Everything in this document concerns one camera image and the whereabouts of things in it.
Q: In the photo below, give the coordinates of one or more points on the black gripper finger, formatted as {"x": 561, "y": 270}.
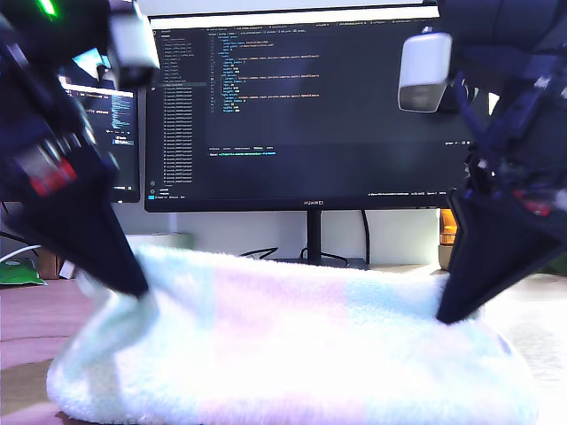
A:
{"x": 491, "y": 257}
{"x": 88, "y": 234}

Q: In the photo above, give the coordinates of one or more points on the pastel striped tea towel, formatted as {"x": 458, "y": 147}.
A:
{"x": 288, "y": 345}

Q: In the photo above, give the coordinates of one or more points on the brown cardboard box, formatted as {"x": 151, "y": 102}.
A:
{"x": 48, "y": 265}

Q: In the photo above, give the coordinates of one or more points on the amber glass lamp grey base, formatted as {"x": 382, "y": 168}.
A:
{"x": 446, "y": 226}

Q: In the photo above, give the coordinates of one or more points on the black monitor with terminal windows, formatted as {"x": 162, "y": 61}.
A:
{"x": 124, "y": 168}

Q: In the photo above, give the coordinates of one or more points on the green foil packet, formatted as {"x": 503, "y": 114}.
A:
{"x": 17, "y": 272}

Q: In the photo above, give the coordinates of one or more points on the long white cardboard box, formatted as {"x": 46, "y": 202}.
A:
{"x": 179, "y": 240}

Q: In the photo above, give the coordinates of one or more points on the black Huawei monitor on stand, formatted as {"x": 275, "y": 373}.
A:
{"x": 288, "y": 133}

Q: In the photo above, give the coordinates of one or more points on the arm white camera box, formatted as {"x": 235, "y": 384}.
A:
{"x": 133, "y": 40}
{"x": 423, "y": 57}

